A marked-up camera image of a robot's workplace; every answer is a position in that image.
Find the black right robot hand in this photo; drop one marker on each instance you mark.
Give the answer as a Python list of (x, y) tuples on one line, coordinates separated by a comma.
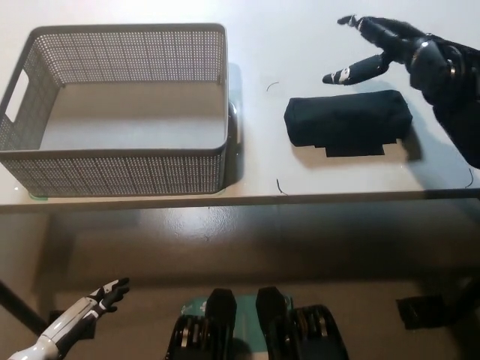
[(427, 60)]

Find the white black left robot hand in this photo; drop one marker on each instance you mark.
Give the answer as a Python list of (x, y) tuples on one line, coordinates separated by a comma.
[(80, 311)]

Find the black fabric pencil case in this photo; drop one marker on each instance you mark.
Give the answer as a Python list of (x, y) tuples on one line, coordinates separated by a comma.
[(345, 116)]

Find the black diagonal bar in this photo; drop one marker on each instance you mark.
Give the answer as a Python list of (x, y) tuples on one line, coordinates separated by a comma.
[(22, 305)]

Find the green tape strip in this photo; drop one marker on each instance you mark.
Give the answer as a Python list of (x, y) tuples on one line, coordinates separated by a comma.
[(39, 196)]

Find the grey perforated plastic basket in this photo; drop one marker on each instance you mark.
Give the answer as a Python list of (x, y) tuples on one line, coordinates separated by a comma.
[(112, 172)]

